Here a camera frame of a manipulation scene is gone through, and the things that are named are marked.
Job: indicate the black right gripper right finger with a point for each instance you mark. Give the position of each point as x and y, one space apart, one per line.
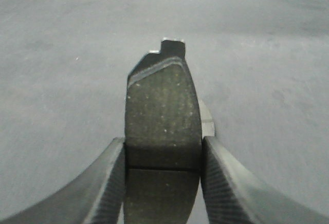
233 194

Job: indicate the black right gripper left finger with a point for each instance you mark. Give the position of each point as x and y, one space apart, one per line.
95 196

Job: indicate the brake pad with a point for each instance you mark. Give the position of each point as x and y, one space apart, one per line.
163 138
208 126

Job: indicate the black conveyor belt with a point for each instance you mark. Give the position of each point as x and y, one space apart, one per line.
261 67

